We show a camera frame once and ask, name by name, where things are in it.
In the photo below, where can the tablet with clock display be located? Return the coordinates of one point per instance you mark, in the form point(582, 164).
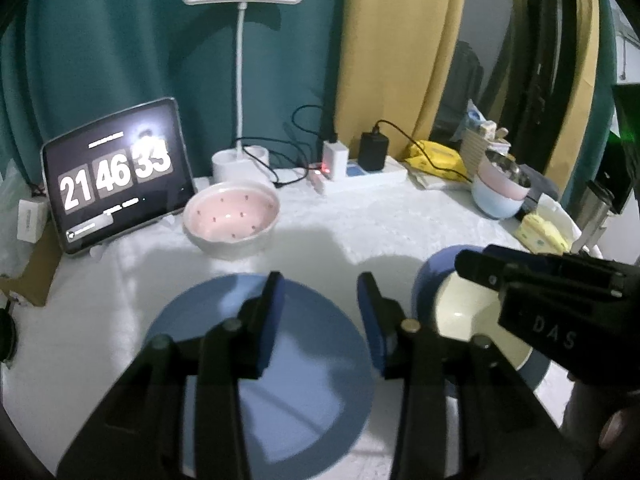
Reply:
point(115, 175)

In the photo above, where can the white charger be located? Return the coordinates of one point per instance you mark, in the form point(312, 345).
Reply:
point(334, 157)

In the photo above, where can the metal bowl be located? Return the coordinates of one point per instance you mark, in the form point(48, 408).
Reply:
point(507, 167)

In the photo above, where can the beige ribbed cup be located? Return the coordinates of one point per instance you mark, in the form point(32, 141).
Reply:
point(472, 147)

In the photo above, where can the yellow sponge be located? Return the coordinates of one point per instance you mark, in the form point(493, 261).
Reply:
point(542, 232)

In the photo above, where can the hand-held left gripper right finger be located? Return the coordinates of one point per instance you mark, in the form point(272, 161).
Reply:
point(372, 320)

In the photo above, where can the small pink bowl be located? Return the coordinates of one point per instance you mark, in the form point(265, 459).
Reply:
point(500, 190)

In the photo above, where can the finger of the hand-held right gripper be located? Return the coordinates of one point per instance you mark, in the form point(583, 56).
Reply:
point(560, 280)
point(480, 265)

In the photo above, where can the cardboard box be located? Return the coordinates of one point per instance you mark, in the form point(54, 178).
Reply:
point(35, 275)

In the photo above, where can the black round object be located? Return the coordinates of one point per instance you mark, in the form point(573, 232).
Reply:
point(6, 335)

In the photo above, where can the small white box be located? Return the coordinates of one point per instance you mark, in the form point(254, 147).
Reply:
point(32, 220)

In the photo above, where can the yellow curtain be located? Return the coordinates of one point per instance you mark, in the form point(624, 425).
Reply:
point(390, 60)

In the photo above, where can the white tablecloth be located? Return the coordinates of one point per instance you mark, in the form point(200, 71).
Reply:
point(325, 225)

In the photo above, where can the pink speckled bowl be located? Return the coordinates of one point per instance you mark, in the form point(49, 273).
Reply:
point(230, 212)

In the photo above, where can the dark blue bowl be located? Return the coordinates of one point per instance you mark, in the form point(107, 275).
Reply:
point(425, 275)

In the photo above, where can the teal curtain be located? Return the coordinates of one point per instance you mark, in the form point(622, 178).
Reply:
point(100, 60)

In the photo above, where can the white basin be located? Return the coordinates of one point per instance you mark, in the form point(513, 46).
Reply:
point(555, 207)

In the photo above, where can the light blue bowl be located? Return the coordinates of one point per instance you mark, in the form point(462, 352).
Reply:
point(495, 206)

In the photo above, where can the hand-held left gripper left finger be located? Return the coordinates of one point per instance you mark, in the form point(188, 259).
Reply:
point(270, 325)

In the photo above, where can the white power strip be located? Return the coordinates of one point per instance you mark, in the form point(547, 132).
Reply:
point(380, 177)

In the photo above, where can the blue plate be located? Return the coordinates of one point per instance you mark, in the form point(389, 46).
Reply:
point(310, 360)

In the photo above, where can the person's right hand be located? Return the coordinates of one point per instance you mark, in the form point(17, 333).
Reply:
point(612, 430)

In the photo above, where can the cream bowl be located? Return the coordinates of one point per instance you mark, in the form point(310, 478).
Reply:
point(460, 310)

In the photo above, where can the blue white packet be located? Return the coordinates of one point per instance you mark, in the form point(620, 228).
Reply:
point(479, 117)

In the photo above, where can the yellow packet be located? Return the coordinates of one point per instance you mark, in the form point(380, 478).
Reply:
point(435, 157)

